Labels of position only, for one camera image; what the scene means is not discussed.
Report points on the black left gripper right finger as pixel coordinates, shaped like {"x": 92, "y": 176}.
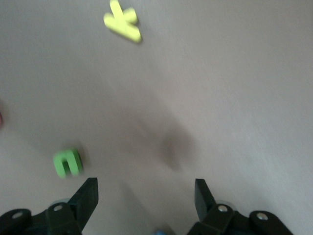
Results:
{"x": 207, "y": 215}

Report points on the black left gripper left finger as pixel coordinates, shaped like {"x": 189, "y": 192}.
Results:
{"x": 80, "y": 208}

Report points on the green foam letter U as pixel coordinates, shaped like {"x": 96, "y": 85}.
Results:
{"x": 58, "y": 164}

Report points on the blue foam number 6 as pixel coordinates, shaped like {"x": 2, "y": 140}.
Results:
{"x": 160, "y": 232}

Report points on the pink foam letter Q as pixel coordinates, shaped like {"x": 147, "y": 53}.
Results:
{"x": 1, "y": 115}

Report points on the yellow foam letter K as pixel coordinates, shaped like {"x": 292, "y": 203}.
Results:
{"x": 122, "y": 23}

